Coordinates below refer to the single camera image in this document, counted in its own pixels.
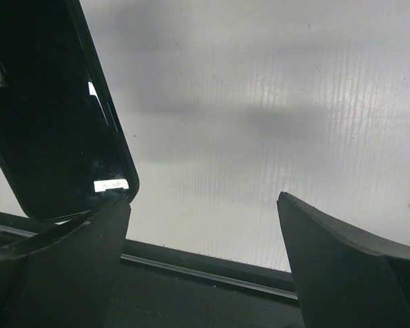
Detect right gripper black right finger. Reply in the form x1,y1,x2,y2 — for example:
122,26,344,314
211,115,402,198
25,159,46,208
277,192,410,327

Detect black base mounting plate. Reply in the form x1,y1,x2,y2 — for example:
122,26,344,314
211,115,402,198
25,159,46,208
0,213,303,327

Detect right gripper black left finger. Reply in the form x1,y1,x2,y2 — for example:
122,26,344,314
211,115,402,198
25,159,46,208
0,196,131,327

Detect black smartphone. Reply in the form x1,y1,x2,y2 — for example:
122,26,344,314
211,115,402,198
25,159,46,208
0,1,139,221

